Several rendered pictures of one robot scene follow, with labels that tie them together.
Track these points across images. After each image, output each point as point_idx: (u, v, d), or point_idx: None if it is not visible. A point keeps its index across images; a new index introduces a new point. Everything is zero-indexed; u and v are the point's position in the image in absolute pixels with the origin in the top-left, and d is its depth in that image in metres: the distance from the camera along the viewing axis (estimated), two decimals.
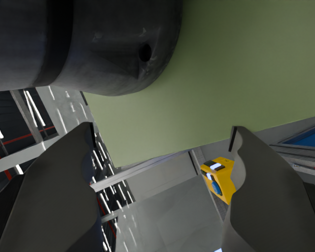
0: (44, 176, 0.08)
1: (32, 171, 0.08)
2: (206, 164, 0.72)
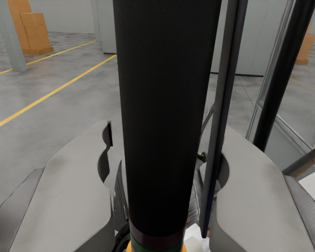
0: (62, 172, 0.08)
1: (51, 166, 0.08)
2: None
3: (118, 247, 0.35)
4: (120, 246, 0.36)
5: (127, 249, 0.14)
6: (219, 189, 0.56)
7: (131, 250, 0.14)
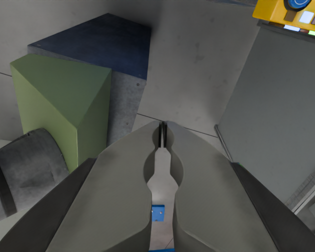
0: (111, 166, 0.08)
1: (102, 158, 0.09)
2: None
3: None
4: None
5: None
6: None
7: None
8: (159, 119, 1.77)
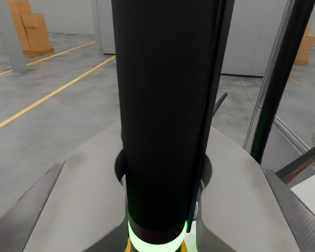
0: (80, 168, 0.08)
1: (70, 162, 0.08)
2: None
3: None
4: None
5: (126, 245, 0.14)
6: None
7: (130, 246, 0.14)
8: None
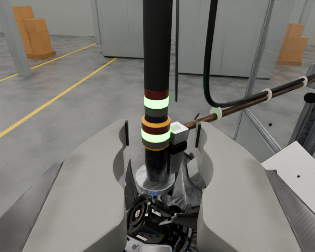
0: (79, 169, 0.08)
1: (68, 162, 0.08)
2: None
3: (141, 203, 0.58)
4: (143, 201, 0.59)
5: (142, 118, 0.30)
6: (200, 179, 0.80)
7: (144, 117, 0.30)
8: None
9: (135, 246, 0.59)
